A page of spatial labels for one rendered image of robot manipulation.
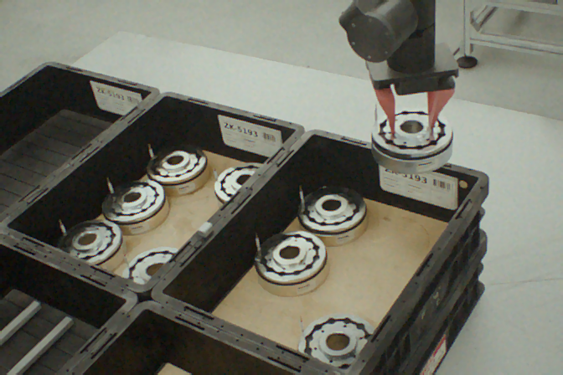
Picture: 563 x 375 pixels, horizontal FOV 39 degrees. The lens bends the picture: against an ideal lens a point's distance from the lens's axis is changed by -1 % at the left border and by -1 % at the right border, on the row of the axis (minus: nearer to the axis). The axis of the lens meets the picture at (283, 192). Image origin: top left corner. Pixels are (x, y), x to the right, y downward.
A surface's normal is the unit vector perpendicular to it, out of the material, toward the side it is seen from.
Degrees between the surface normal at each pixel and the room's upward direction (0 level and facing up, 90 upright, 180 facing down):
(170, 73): 0
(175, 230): 0
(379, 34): 90
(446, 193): 90
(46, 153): 0
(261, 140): 90
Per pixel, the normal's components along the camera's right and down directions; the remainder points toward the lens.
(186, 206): -0.14, -0.77
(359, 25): -0.54, 0.58
